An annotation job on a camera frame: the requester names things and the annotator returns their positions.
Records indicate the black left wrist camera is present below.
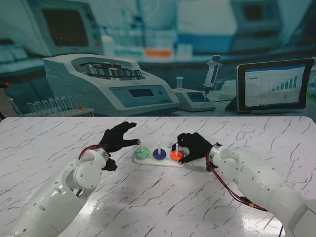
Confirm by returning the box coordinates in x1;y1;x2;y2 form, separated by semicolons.
102;159;118;171

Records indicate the large green ring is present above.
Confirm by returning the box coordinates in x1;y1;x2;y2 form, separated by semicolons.
134;147;150;159

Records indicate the small orange ring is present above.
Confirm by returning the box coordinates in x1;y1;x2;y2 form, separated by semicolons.
170;150;185;161

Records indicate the white Hanoi tower base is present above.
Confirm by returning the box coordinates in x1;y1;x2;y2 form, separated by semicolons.
133;142;188;168

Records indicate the printed laboratory backdrop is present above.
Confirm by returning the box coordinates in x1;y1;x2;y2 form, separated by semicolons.
0;0;316;118

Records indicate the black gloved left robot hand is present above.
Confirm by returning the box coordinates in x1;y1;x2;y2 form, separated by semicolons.
100;121;141;153

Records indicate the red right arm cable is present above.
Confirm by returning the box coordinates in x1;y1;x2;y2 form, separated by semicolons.
205;150;284;237

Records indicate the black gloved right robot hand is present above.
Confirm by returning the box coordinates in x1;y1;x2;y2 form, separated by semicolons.
177;132;214;165

